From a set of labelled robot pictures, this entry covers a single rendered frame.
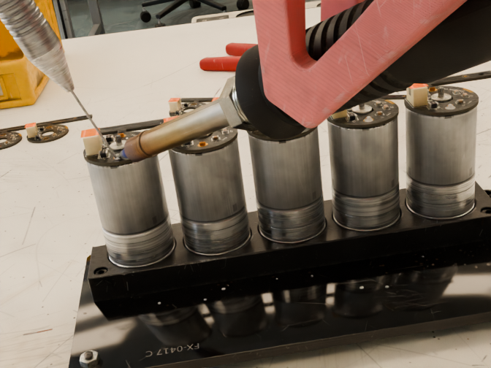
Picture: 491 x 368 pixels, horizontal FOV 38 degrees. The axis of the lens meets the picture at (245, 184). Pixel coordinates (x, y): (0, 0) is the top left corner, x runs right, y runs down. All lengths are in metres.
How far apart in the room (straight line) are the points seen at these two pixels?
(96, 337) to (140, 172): 0.06
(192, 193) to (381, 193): 0.07
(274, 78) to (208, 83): 0.33
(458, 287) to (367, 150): 0.05
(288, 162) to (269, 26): 0.09
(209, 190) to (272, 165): 0.02
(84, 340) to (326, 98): 0.13
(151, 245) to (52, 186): 0.14
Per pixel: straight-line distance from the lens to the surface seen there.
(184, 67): 0.53
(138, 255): 0.25
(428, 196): 0.26
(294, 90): 0.16
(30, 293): 0.30
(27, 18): 0.22
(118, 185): 0.24
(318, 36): 0.16
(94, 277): 0.26
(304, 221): 0.25
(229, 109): 0.19
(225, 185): 0.24
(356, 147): 0.24
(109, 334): 0.25
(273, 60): 0.16
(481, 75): 0.28
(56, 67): 0.22
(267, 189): 0.25
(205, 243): 0.25
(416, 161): 0.26
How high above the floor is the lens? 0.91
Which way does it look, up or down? 27 degrees down
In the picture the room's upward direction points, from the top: 7 degrees counter-clockwise
